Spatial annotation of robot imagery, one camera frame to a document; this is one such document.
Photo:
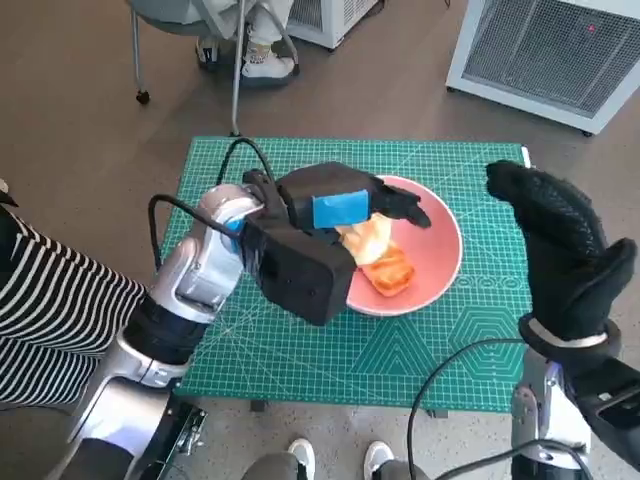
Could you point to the round pale toy bun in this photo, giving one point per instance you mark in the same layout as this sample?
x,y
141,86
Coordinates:
x,y
370,240

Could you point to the grey chair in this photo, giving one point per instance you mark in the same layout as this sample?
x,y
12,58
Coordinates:
x,y
165,17

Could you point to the person with white shoes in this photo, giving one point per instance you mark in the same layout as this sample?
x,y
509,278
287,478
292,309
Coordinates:
x,y
300,455

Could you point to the white appliance with grille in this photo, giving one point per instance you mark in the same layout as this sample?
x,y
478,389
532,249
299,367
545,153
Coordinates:
x,y
540,50

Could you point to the person in striped top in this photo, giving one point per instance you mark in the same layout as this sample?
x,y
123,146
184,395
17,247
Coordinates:
x,y
60,300

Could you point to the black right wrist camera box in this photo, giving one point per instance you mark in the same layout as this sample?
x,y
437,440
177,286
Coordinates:
x,y
615,405

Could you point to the green cutting mat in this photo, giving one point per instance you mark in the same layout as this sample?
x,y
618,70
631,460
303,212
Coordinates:
x,y
280,360

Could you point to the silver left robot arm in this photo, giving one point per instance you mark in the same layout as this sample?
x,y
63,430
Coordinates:
x,y
210,265

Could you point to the orange glazed toy bread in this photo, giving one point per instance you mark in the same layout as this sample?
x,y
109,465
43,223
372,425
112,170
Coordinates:
x,y
392,272

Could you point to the small white appliance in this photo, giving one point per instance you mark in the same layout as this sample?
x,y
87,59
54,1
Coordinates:
x,y
325,22

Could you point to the seated person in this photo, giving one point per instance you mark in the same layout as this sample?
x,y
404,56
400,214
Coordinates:
x,y
265,60

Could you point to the pink bowl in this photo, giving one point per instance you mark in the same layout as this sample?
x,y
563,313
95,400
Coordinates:
x,y
435,260

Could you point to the black bar with metal latch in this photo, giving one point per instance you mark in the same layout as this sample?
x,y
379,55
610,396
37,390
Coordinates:
x,y
177,430

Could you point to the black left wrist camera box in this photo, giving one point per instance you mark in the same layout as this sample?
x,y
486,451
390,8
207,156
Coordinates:
x,y
300,280

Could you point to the silver metal pole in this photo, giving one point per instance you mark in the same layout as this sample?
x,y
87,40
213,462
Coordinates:
x,y
239,65

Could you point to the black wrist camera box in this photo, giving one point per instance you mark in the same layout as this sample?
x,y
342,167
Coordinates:
x,y
615,405
300,280

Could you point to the black knitted gloved right hand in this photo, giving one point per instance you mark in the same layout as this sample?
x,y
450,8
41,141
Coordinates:
x,y
565,250

